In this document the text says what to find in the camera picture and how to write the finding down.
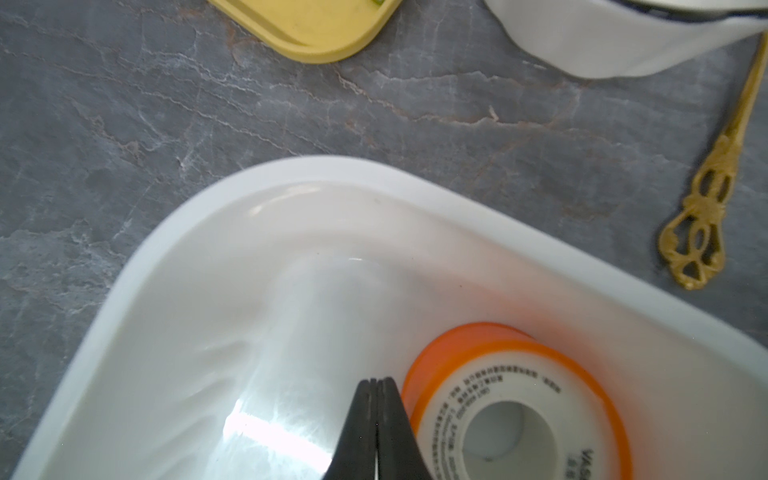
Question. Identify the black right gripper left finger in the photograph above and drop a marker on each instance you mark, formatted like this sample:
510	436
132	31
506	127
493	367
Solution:
356	451

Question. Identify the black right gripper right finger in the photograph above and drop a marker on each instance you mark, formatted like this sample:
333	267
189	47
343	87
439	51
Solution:
398	455

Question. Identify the white plastic storage box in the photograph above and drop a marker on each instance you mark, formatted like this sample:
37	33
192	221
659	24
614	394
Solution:
232	343

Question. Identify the gold ornate fork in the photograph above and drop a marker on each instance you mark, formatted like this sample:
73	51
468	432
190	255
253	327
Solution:
692	243

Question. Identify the yellow plastic tray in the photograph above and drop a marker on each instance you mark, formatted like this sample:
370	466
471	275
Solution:
311	31

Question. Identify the white scalloped bowl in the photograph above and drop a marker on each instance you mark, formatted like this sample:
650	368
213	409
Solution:
606	39

